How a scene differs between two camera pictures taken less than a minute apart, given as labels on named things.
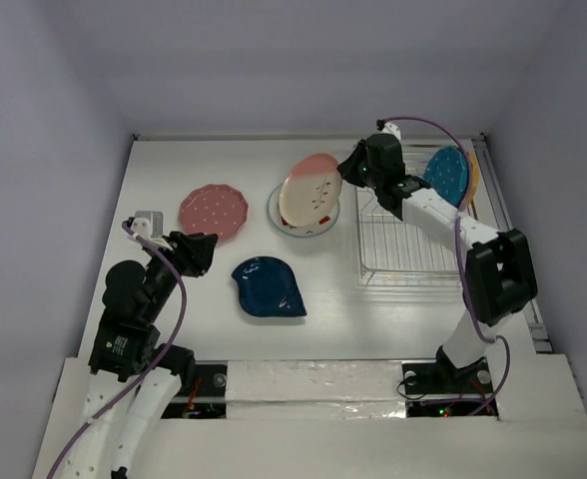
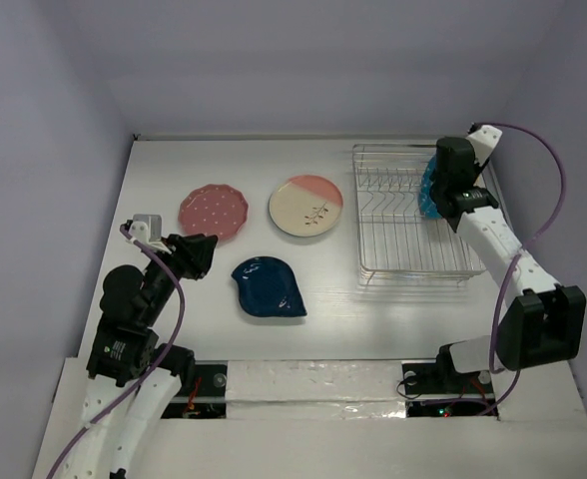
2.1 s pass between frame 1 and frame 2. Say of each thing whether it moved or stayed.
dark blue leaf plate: stayed
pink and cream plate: moved
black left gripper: stayed
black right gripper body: moved
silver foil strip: stayed
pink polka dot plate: stayed
